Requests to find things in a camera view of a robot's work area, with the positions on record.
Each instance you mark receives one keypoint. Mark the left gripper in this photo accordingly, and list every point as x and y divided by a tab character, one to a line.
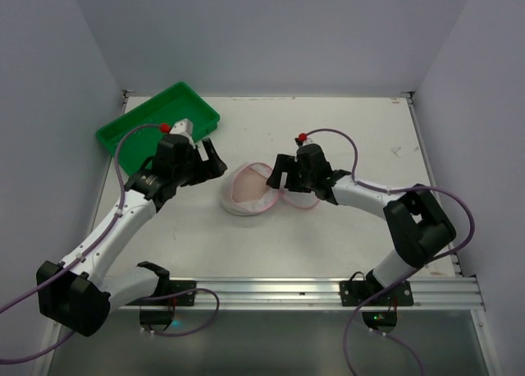
201	162

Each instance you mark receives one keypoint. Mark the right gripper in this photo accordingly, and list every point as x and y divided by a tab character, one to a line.
290	176

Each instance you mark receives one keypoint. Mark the white mesh laundry bag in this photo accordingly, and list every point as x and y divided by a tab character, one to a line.
301	201

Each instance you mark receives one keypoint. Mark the pink beige bra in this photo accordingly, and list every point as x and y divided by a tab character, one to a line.
249	185

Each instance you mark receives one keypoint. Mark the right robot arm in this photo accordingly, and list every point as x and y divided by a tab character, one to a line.
418	226

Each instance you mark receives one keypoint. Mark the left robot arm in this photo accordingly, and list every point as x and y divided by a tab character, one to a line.
96	254

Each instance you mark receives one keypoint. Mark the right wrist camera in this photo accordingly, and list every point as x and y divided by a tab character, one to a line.
302	140

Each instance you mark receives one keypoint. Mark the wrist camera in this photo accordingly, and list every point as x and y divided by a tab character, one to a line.
183	127
302	140

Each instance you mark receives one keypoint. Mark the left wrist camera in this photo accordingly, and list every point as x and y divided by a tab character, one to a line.
183	127

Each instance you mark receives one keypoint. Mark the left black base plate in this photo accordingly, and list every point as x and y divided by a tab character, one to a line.
161	314

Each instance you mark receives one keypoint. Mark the aluminium mounting rail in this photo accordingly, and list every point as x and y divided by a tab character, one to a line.
270	294

